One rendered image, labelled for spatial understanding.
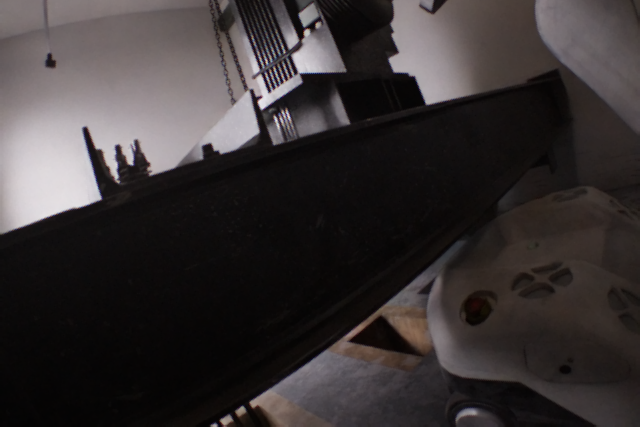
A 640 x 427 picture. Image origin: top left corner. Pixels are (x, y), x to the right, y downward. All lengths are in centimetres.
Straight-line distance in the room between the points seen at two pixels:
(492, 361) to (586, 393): 15
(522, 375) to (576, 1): 51
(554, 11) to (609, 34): 8
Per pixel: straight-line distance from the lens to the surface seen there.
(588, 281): 53
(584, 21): 53
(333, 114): 112
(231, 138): 47
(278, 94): 108
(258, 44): 153
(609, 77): 53
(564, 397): 55
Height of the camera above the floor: 61
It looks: 2 degrees down
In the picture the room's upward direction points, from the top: 21 degrees counter-clockwise
